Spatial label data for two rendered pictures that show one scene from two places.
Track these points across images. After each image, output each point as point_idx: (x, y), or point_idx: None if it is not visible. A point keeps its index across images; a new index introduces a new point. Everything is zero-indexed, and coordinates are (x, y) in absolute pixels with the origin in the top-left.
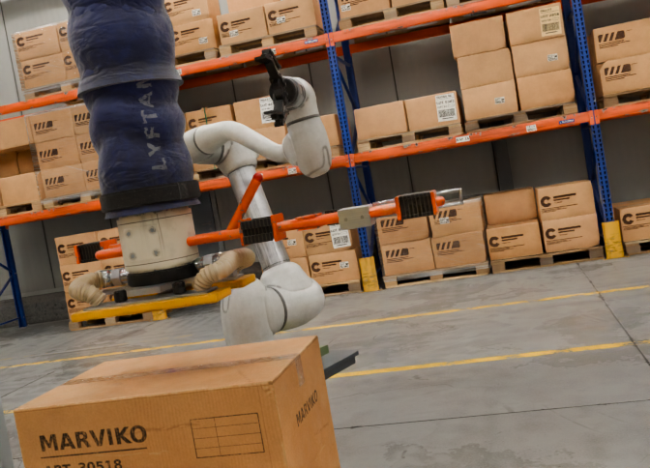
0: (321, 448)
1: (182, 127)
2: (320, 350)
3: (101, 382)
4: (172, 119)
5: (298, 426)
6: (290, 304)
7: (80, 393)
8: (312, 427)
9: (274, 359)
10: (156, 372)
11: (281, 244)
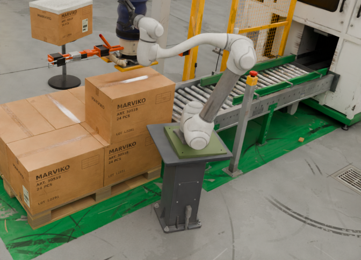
0: (101, 118)
1: (119, 13)
2: (177, 152)
3: (145, 74)
4: (117, 9)
5: (91, 99)
6: (183, 126)
7: (141, 71)
8: (98, 109)
9: (102, 86)
10: (135, 79)
11: (204, 108)
